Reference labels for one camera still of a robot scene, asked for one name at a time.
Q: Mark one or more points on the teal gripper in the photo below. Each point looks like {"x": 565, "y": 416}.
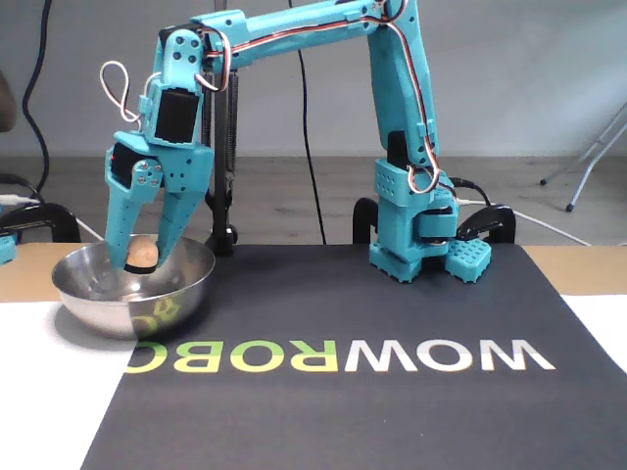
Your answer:
{"x": 182, "y": 166}

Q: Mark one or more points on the cork ball with black base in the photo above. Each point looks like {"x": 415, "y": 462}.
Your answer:
{"x": 142, "y": 249}

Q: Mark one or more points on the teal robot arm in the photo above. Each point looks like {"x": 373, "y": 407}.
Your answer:
{"x": 303, "y": 29}

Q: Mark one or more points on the metal bowl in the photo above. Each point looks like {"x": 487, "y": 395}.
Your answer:
{"x": 98, "y": 306}

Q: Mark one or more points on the black table clamp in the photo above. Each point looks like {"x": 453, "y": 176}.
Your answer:
{"x": 362, "y": 220}
{"x": 49, "y": 215}
{"x": 497, "y": 218}

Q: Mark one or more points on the teal printed part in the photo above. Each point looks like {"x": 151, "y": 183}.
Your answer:
{"x": 6, "y": 249}

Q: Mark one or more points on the black mat with WOWROBO print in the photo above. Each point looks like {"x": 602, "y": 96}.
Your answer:
{"x": 343, "y": 431}

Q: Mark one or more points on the white folding stand legs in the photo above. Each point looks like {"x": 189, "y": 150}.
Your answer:
{"x": 591, "y": 166}

